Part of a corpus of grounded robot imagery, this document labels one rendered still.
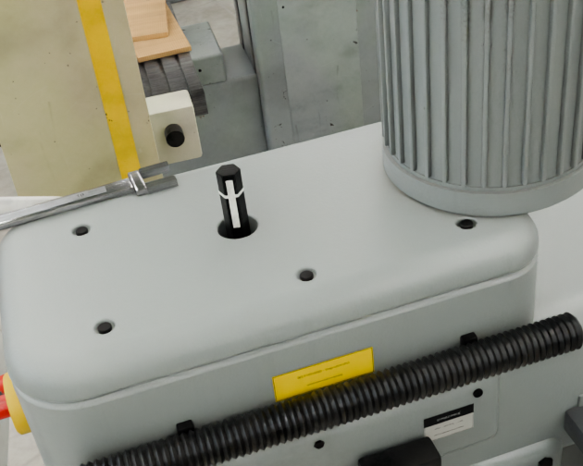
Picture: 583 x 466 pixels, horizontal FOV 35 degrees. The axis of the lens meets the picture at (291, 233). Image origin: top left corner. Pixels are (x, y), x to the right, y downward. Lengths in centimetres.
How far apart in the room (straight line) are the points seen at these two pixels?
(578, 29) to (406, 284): 24
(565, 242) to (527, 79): 30
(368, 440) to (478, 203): 25
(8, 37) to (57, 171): 42
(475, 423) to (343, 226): 25
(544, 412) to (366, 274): 31
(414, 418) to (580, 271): 23
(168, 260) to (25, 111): 187
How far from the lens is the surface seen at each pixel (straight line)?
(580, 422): 100
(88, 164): 276
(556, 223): 105
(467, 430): 94
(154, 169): 93
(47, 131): 270
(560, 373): 97
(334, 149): 93
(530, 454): 103
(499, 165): 80
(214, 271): 79
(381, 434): 90
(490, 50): 75
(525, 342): 83
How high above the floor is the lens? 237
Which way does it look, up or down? 36 degrees down
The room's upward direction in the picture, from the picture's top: 7 degrees counter-clockwise
